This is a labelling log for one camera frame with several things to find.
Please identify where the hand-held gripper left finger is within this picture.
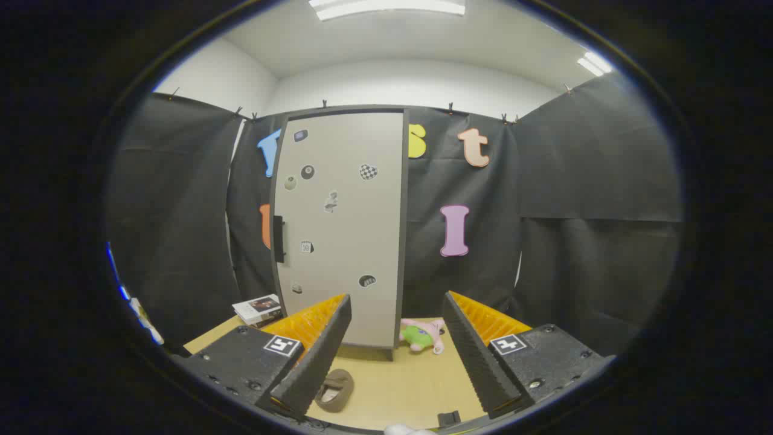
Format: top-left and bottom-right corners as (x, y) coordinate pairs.
(172, 294), (353, 422)

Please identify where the pink and green plush toy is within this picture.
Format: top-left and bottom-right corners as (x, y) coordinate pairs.
(400, 318), (447, 355)

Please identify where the brown fuzzy shoe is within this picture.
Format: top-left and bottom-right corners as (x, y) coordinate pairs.
(315, 369), (355, 413)

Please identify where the long ceiling light panel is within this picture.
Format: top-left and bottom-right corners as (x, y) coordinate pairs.
(309, 0), (467, 22)

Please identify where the black backdrop cloth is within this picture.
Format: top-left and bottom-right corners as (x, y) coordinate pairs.
(107, 72), (684, 357)

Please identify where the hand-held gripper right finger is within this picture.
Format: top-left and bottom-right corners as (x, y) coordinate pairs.
(442, 291), (617, 420)

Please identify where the white cluttered device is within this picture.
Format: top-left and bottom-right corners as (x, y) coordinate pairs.
(128, 297), (165, 346)

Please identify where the white cover book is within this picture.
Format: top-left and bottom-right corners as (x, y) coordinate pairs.
(233, 294), (283, 324)

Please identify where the dark grey shoe cabinet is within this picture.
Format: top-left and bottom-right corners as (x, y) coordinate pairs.
(269, 106), (410, 361)

